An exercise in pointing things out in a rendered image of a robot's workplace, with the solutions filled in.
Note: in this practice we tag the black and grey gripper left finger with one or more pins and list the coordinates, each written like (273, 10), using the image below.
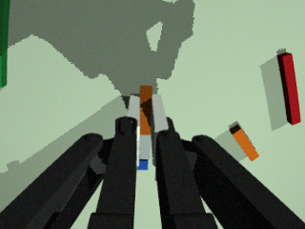
(56, 198)

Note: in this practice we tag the small blue cube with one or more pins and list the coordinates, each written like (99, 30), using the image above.
(143, 164)

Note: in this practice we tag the red rod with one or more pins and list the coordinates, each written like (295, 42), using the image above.
(287, 74)

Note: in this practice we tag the grey rod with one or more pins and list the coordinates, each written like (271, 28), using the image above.
(145, 147)

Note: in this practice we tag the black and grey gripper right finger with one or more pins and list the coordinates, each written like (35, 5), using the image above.
(236, 198)

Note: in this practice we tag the green rod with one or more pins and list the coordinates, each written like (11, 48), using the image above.
(4, 31)

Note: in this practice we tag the orange rod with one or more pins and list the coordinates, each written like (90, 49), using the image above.
(244, 143)
(146, 94)

